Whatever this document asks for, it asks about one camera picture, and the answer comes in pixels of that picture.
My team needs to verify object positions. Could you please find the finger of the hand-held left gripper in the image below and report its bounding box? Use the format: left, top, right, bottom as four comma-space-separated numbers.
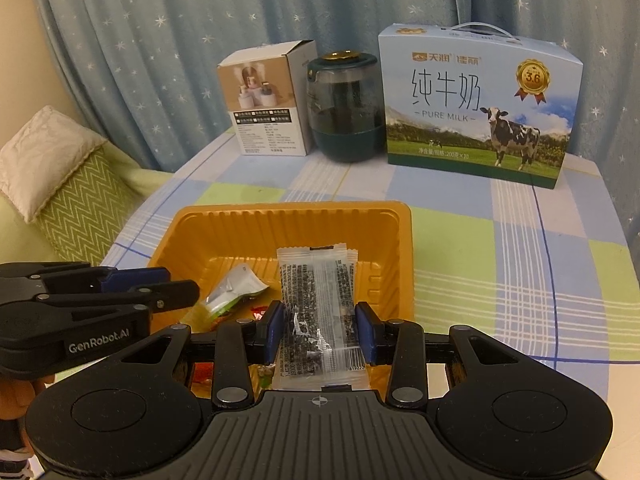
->
0, 261, 172, 306
35, 280, 201, 313

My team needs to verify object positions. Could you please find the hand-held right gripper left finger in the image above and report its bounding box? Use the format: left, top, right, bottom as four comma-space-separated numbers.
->
122, 302, 286, 407

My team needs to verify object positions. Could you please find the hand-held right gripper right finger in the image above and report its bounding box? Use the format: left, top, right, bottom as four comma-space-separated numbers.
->
355, 302, 523, 408

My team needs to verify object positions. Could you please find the clear black snack bar packet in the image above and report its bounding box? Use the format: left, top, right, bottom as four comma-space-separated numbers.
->
276, 242, 368, 393

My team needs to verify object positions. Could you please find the silver green snack pouch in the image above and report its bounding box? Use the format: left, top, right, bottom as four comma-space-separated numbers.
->
180, 262, 269, 332

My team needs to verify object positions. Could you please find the orange plastic tray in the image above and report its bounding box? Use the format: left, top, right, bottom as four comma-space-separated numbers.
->
145, 201, 417, 396

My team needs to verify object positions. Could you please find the large red snack packet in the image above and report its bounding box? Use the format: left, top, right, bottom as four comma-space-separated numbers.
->
189, 360, 217, 396

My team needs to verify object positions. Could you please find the person's left hand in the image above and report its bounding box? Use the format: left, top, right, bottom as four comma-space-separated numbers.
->
0, 375, 51, 423

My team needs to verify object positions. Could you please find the green chevron pillow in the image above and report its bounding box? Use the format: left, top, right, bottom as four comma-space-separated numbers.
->
37, 142, 128, 267

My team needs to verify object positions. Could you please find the green zigzag pillow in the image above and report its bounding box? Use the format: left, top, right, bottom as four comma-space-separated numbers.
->
0, 152, 176, 271

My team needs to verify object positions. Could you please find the plaid tablecloth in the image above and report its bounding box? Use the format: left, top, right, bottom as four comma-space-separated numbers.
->
100, 130, 640, 413

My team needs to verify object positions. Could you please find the beige quilted pillow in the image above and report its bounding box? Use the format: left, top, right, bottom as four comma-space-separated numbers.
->
0, 105, 103, 224

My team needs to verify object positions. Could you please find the white cardboard box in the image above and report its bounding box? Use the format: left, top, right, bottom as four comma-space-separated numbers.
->
217, 39, 318, 157

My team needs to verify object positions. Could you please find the dark green glass jar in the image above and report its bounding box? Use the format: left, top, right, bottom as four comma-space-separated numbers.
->
306, 50, 387, 163

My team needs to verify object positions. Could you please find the blue cow print carton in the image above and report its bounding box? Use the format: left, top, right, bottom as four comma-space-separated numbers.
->
377, 22, 585, 191

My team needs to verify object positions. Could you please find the blue star curtain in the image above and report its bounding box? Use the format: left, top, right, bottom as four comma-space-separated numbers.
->
27, 0, 640, 173

